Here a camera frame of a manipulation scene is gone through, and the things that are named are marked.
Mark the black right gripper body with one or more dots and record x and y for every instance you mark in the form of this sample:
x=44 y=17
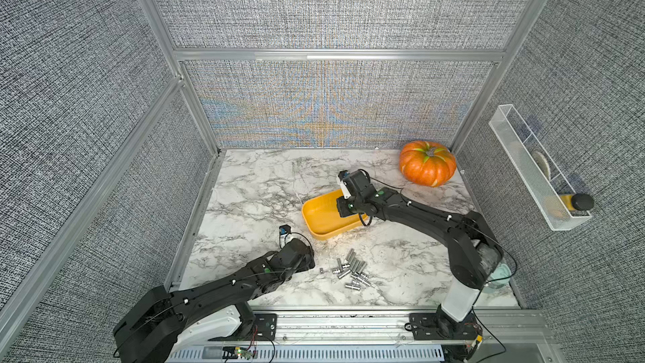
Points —
x=346 y=206

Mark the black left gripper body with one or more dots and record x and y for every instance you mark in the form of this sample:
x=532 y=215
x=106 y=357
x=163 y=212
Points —
x=307 y=263

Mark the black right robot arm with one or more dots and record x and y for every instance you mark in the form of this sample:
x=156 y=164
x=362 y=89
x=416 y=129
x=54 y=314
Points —
x=486 y=243

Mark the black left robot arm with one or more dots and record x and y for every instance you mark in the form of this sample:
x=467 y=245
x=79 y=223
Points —
x=148 y=332

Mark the yellow storage box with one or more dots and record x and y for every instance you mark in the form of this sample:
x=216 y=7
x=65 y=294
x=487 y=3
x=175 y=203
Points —
x=322 y=217

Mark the silver socket long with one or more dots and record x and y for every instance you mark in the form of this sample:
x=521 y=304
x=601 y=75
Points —
x=350 y=256

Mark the silver socket front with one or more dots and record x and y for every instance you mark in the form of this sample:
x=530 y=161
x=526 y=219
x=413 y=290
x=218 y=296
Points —
x=352 y=286

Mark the orange pumpkin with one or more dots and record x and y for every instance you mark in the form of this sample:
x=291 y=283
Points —
x=427 y=164

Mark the teal cup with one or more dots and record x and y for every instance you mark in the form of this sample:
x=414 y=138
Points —
x=498 y=279

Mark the round brush in shelf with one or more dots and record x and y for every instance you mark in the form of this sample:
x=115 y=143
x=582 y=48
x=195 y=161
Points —
x=542 y=163

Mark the yellow bottle black cap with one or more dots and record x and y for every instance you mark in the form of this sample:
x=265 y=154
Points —
x=580 y=202

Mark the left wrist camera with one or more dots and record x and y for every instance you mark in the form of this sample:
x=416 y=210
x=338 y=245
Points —
x=285 y=230

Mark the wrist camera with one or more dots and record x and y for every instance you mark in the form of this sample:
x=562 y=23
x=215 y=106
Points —
x=285 y=230
x=341 y=180

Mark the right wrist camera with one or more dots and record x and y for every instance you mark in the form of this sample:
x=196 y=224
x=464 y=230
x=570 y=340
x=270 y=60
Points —
x=341 y=180

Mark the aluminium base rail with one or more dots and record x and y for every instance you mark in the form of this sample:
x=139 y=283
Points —
x=379 y=335

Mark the clear wall shelf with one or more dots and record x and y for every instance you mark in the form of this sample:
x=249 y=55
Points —
x=518 y=141

